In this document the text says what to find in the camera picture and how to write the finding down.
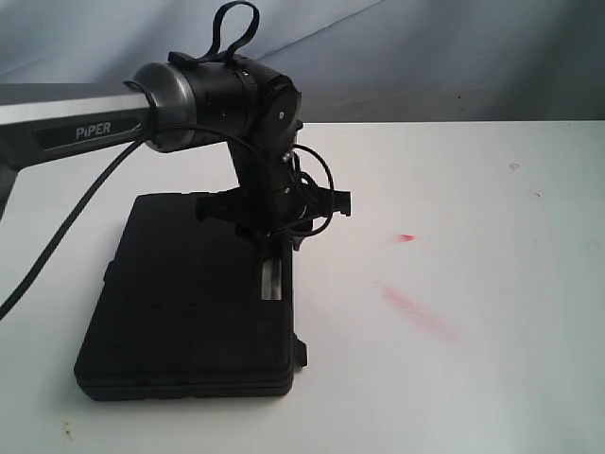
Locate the white backdrop cloth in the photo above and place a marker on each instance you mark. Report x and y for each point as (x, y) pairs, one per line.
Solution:
(353, 61)

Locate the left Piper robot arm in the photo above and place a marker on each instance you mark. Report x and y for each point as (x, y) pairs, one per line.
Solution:
(251, 108)

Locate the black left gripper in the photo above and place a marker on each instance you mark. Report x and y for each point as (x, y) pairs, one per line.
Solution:
(297, 213)

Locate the black plastic tool case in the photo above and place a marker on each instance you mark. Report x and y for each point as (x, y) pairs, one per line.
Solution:
(190, 309)

